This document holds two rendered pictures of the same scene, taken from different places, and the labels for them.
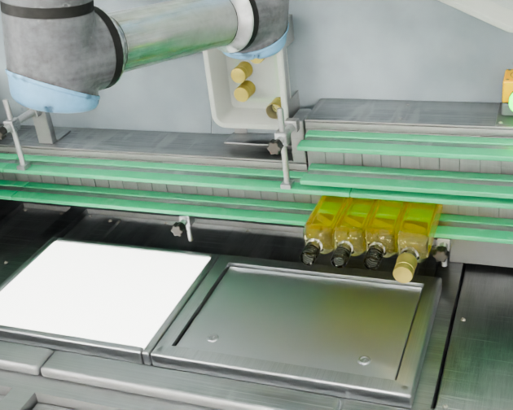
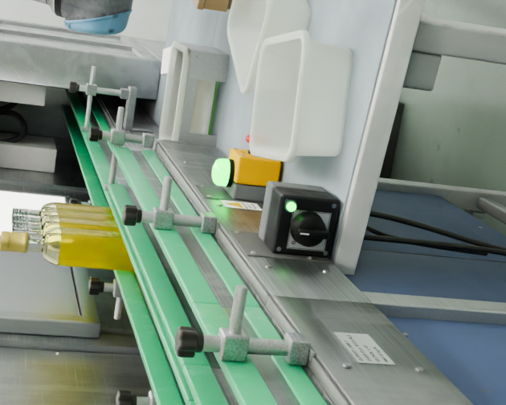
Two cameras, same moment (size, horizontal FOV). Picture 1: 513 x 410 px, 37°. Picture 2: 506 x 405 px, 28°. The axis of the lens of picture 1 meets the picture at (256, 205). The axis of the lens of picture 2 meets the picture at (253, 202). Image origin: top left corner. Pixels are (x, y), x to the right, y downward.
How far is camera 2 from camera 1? 1.81 m
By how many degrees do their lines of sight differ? 50
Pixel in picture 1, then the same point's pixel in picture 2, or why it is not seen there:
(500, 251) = not seen: hidden behind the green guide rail
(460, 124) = (188, 176)
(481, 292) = (115, 362)
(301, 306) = (18, 275)
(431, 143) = (155, 179)
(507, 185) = (155, 243)
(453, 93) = not seen: hidden behind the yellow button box
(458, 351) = (1, 350)
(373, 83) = (236, 143)
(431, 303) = (47, 317)
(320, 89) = (222, 139)
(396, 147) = (132, 168)
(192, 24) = not seen: outside the picture
